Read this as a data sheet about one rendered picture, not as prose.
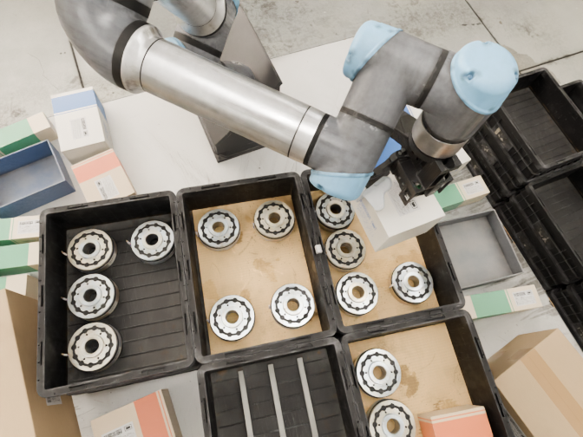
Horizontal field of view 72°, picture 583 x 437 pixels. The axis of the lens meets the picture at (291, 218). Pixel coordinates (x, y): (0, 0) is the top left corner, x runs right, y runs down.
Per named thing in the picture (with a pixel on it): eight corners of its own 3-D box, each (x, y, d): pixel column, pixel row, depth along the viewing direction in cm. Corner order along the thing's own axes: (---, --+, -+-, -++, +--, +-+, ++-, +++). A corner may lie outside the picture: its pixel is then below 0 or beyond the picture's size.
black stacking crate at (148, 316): (63, 228, 101) (41, 211, 91) (183, 209, 105) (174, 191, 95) (65, 396, 87) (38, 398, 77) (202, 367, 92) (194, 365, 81)
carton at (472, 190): (412, 222, 121) (420, 215, 116) (403, 205, 123) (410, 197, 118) (480, 200, 126) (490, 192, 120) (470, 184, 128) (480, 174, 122)
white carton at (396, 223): (333, 168, 86) (341, 146, 77) (382, 152, 88) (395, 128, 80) (375, 252, 79) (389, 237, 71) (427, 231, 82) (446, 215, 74)
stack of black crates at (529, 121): (437, 146, 199) (485, 85, 157) (487, 129, 205) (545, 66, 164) (480, 216, 186) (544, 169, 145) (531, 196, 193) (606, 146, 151)
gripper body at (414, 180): (401, 208, 68) (429, 174, 57) (378, 166, 70) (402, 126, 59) (440, 193, 69) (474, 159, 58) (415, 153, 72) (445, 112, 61)
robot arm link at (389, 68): (325, 97, 49) (408, 134, 48) (366, 5, 47) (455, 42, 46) (331, 103, 57) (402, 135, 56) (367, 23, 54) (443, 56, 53)
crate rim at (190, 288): (177, 192, 97) (174, 188, 94) (298, 174, 101) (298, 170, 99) (197, 366, 83) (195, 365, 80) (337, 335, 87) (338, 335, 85)
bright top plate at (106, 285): (68, 277, 92) (68, 277, 92) (114, 271, 94) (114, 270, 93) (67, 322, 89) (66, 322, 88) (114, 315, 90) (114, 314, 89)
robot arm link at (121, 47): (14, 52, 52) (358, 212, 50) (34, -36, 49) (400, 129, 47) (75, 66, 63) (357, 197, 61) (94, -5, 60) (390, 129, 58)
